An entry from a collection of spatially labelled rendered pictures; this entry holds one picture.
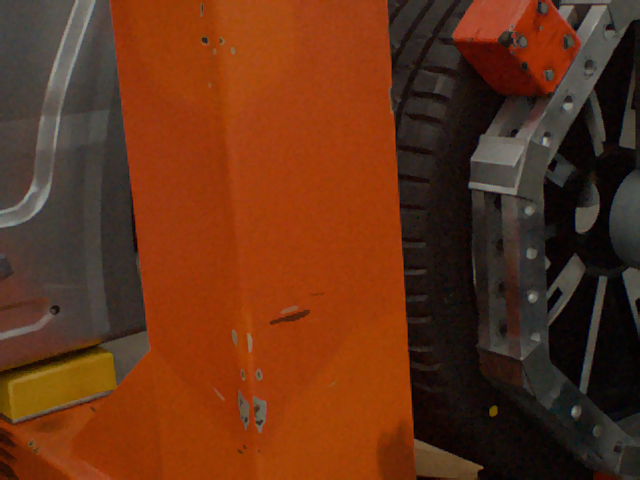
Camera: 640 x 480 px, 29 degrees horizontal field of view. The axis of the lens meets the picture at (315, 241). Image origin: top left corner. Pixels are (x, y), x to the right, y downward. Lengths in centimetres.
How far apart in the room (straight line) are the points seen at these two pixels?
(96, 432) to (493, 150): 48
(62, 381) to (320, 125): 62
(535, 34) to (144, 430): 52
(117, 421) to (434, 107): 44
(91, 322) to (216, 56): 63
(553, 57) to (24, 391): 69
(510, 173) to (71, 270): 52
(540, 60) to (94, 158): 52
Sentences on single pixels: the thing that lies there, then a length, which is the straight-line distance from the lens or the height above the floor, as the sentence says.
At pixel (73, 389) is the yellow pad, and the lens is 146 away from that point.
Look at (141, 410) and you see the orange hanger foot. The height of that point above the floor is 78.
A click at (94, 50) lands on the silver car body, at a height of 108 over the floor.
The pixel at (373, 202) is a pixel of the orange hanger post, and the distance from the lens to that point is 97.
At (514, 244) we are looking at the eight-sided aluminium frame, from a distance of 120.
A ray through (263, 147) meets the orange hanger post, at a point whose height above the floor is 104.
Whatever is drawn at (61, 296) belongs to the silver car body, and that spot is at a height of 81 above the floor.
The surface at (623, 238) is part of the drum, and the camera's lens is 139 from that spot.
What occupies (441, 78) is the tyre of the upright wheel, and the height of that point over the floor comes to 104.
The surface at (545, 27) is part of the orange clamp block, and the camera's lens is 120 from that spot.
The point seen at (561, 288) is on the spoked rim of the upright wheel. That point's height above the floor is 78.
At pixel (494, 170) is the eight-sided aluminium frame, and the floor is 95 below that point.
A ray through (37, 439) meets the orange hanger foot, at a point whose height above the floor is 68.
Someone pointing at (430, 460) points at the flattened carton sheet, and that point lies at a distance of 286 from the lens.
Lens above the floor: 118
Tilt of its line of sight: 14 degrees down
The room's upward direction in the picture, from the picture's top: 4 degrees counter-clockwise
